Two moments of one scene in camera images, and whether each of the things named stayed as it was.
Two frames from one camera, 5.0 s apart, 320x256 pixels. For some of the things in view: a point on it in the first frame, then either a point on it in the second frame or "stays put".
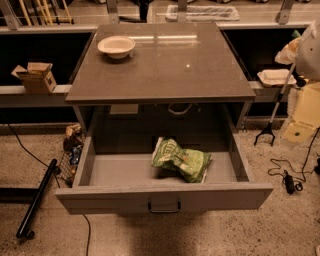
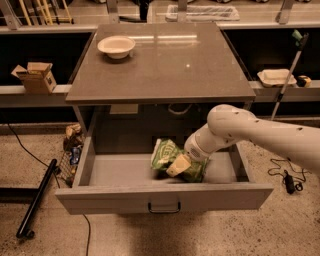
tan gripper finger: x=287 y=55 -> x=199 y=145
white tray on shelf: x=203 y=13 stays put
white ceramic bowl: x=116 y=47 stays put
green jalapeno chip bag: x=168 y=155 stays put
